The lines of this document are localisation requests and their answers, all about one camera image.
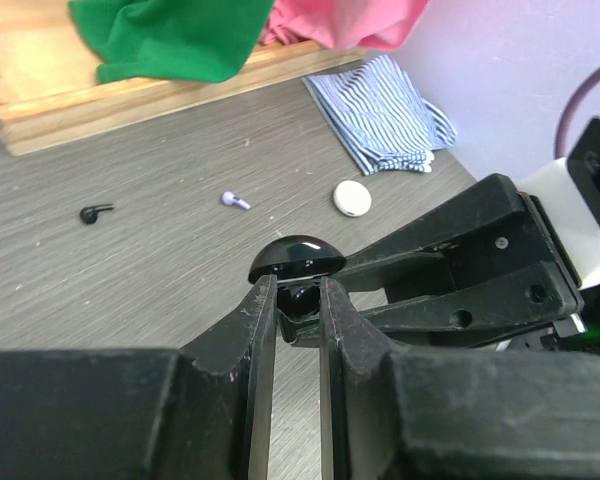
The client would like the black round earbud case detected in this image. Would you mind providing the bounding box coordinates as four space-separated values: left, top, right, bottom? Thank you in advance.
248 235 346 344

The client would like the purple earbud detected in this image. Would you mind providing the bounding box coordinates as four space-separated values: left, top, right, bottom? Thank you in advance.
221 191 251 211

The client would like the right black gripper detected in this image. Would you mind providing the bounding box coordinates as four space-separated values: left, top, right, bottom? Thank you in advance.
329 174 585 348

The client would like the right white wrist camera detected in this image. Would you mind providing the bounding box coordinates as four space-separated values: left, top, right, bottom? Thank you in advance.
517 116 600 289

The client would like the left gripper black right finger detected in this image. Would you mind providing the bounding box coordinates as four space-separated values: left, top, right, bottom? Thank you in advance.
319 278 600 479

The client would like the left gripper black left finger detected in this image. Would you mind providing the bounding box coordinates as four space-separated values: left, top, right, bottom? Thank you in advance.
0 276 277 479

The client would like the green cloth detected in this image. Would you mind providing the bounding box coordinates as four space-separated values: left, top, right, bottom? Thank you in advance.
69 0 273 83

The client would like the blue white striped cloth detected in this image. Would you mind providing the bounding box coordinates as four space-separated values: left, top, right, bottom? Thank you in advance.
303 55 457 176

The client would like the white earbud charging case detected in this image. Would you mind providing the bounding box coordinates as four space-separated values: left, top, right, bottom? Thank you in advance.
333 180 372 218

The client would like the wooden clothes rack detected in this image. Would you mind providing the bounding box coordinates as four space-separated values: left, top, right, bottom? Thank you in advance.
0 1 364 156

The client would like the pink t-shirt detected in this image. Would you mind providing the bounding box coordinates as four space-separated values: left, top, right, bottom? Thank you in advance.
259 0 428 51

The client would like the black earbud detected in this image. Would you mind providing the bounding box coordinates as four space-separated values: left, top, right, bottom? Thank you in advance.
277 283 320 321
79 204 114 225

